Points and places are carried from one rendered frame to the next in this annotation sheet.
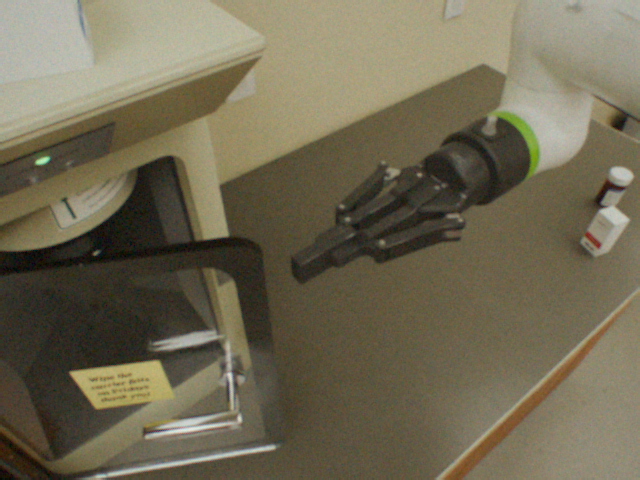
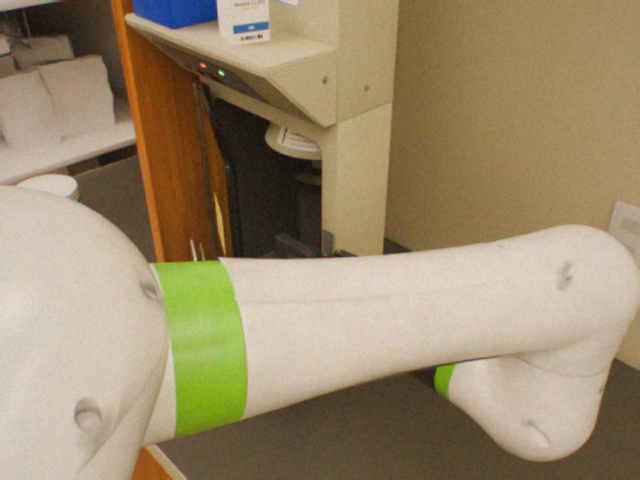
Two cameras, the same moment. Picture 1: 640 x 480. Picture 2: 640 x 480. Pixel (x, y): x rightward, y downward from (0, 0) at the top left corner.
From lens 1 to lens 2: 0.76 m
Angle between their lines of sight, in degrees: 62
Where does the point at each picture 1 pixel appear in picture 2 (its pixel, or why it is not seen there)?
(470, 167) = not seen: hidden behind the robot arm
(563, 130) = (489, 383)
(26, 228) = (271, 131)
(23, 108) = (202, 41)
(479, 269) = not seen: outside the picture
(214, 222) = (329, 214)
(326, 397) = (305, 433)
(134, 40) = (259, 48)
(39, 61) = (225, 33)
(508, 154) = not seen: hidden behind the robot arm
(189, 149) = (325, 148)
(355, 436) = (269, 458)
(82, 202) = (290, 138)
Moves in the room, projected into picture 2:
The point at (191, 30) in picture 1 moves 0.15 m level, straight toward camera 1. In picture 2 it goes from (270, 56) to (142, 70)
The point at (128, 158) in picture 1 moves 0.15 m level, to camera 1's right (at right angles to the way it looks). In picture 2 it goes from (298, 126) to (308, 175)
